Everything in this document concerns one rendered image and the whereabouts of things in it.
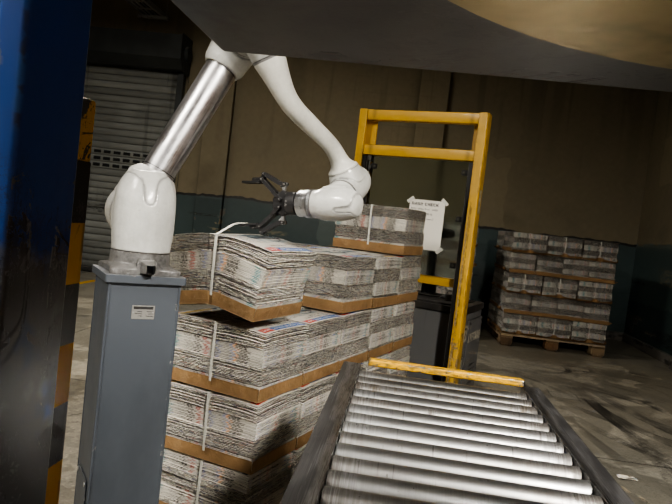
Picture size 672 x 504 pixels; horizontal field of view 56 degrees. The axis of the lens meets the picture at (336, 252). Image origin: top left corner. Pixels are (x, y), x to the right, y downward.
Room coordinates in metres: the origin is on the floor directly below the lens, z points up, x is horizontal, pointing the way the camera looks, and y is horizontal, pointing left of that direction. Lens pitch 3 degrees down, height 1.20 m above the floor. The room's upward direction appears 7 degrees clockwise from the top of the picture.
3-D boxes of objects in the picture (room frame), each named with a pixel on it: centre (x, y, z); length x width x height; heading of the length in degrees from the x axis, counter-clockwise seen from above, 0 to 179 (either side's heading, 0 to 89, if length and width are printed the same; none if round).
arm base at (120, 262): (1.69, 0.51, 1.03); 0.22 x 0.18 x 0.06; 30
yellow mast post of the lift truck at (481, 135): (3.45, -0.69, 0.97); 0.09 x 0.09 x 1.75; 64
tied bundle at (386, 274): (2.94, -0.08, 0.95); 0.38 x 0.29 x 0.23; 63
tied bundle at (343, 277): (2.68, 0.05, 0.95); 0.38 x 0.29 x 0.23; 63
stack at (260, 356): (2.55, 0.10, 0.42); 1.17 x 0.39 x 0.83; 154
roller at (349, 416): (1.30, -0.28, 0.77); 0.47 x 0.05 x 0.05; 84
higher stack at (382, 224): (3.20, -0.21, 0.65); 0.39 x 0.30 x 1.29; 64
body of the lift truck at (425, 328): (3.93, -0.56, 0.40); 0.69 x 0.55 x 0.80; 64
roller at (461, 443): (1.24, -0.28, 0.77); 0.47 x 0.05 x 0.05; 84
